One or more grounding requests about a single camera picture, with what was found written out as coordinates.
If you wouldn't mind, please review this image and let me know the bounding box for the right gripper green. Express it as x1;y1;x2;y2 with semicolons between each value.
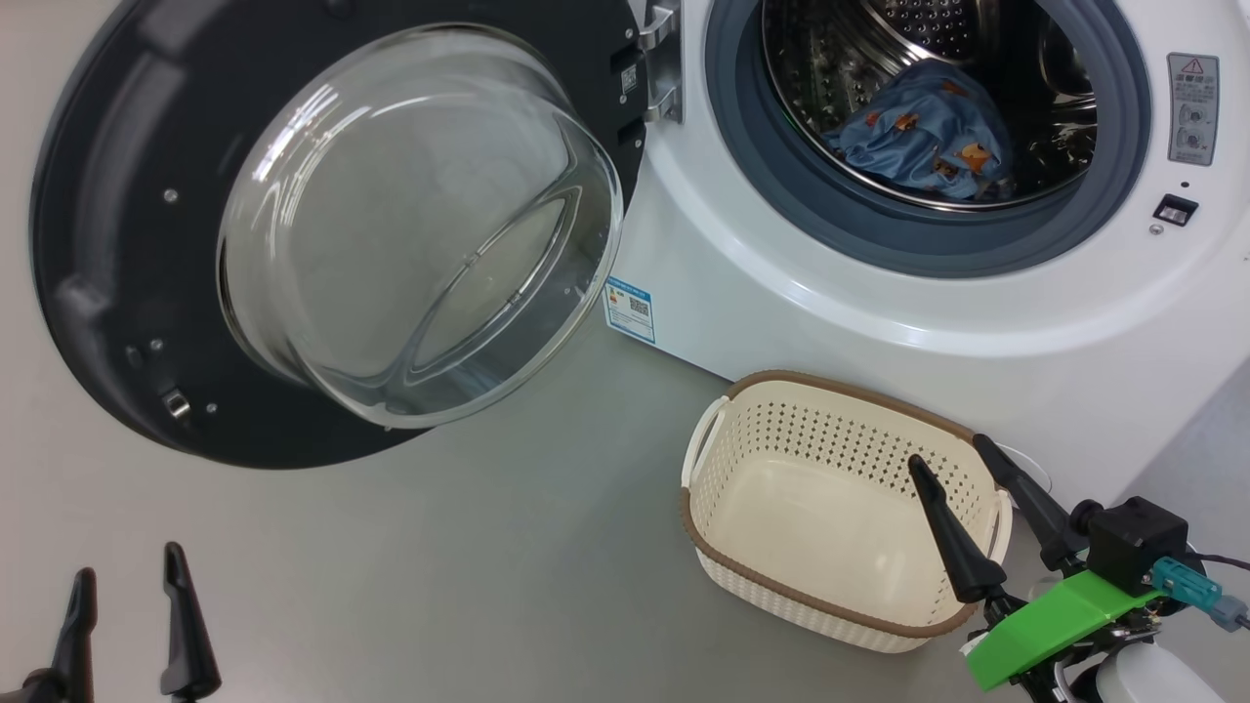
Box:
907;434;1165;696

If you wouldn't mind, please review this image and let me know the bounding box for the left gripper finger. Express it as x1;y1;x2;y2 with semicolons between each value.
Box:
161;542;223;702
24;567;99;703

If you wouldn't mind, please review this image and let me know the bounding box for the blue cartoon print garment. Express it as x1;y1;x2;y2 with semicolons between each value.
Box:
828;63;1017;201

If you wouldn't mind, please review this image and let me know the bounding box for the black round glass door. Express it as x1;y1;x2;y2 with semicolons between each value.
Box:
29;0;647;470

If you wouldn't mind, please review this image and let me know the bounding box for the cream perforated laundry basket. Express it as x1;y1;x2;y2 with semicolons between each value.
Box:
680;369;1015;653

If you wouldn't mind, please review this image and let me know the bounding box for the white front-load washing machine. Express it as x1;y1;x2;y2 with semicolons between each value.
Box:
605;0;1250;509

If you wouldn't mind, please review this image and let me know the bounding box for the grey rubber door gasket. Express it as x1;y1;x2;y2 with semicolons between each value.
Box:
705;0;1153;279

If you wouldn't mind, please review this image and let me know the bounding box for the metal door hinge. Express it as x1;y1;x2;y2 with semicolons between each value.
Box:
637;3;683;124

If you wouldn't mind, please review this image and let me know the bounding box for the blue energy label sticker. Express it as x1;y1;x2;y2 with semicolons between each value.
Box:
604;275;657;345

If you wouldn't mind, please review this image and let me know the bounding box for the grey warning sticker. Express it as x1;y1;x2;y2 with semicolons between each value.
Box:
1167;52;1221;167

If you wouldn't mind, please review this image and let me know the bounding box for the stainless steel washer drum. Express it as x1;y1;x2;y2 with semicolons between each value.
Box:
762;0;1100;211

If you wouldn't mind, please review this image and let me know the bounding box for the teal right cable connector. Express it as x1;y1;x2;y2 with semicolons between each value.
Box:
1150;557;1250;631

